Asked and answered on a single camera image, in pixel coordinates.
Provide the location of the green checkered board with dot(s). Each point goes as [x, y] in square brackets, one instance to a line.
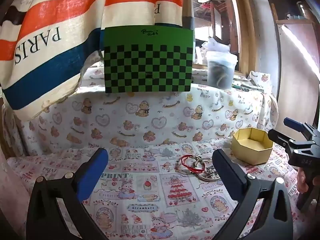
[148, 60]

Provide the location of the wooden window frame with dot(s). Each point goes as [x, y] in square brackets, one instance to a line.
[246, 25]

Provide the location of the striped woven sack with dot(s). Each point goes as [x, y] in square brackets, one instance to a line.
[57, 42]

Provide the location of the wooden board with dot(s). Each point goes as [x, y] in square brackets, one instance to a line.
[295, 62]

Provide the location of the gold octagonal box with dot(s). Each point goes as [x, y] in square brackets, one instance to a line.
[251, 146]

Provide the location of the dark green tool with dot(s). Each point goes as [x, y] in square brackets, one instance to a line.
[246, 87]

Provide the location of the bear printed cloth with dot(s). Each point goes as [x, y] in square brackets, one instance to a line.
[155, 120]

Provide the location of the clear plastic bucket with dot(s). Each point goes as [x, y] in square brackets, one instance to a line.
[221, 70]

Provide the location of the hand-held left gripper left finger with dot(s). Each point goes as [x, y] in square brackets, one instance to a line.
[96, 166]

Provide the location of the crumpled plastic bag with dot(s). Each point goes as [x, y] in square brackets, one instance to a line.
[215, 43]

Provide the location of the strawberry printed cloth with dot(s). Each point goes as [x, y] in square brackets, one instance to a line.
[155, 187]

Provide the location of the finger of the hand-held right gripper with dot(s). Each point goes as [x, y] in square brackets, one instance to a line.
[277, 135]
[295, 123]

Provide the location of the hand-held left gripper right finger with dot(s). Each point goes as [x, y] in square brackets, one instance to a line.
[222, 166]

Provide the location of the person's right hand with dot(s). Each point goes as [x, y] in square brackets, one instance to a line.
[303, 182]

